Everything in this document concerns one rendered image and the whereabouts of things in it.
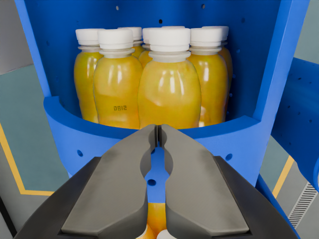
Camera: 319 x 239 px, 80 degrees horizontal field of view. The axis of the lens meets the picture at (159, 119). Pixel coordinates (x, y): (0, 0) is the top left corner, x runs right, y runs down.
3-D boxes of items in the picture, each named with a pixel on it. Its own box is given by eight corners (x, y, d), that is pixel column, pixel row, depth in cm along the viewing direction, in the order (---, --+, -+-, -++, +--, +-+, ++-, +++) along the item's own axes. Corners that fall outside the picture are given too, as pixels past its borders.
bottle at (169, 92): (138, 205, 24) (124, 50, 16) (147, 167, 30) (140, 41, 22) (195, 209, 24) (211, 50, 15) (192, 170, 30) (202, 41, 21)
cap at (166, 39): (146, 50, 17) (145, 27, 16) (152, 45, 21) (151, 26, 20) (190, 50, 17) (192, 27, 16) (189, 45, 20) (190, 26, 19)
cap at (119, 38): (102, 44, 24) (99, 28, 23) (134, 43, 24) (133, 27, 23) (96, 48, 20) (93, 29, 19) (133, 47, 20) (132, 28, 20)
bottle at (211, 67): (224, 161, 32) (246, 41, 23) (200, 184, 27) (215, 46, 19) (190, 144, 36) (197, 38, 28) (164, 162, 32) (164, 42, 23)
